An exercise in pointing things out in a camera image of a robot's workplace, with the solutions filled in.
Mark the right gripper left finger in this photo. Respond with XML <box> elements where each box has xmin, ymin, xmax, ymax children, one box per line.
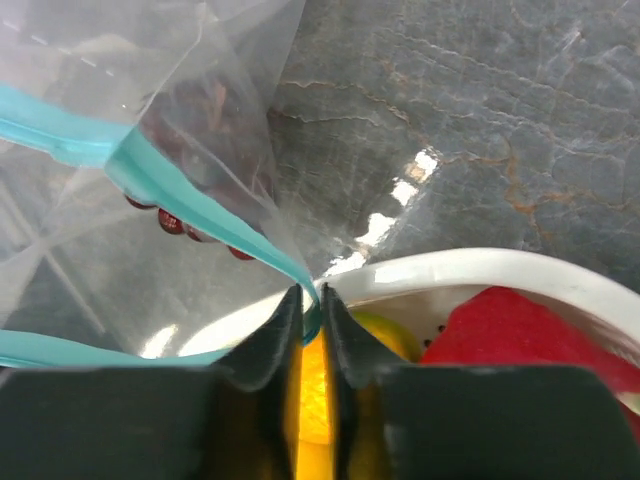
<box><xmin>1</xmin><ymin>287</ymin><xmax>302</xmax><ymax>479</ymax></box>

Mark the dark purple grape bunch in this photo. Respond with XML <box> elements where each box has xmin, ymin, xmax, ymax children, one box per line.
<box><xmin>138</xmin><ymin>75</ymin><xmax>278</xmax><ymax>239</ymax></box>

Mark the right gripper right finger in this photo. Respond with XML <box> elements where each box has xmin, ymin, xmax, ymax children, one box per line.
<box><xmin>322</xmin><ymin>287</ymin><xmax>639</xmax><ymax>479</ymax></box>

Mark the pink dragon fruit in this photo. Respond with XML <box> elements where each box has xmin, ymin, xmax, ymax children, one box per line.
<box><xmin>418</xmin><ymin>285</ymin><xmax>640</xmax><ymax>441</ymax></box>

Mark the clear zip top bag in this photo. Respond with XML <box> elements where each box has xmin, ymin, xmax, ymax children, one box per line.
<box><xmin>1</xmin><ymin>1</ymin><xmax>437</xmax><ymax>368</ymax></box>

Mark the orange green mango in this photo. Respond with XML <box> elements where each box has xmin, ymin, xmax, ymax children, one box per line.
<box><xmin>295</xmin><ymin>312</ymin><xmax>421</xmax><ymax>480</ymax></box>

